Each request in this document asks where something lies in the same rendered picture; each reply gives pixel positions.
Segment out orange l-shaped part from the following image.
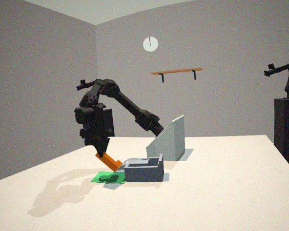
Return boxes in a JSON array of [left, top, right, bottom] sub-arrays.
[[95, 152, 122, 172]]

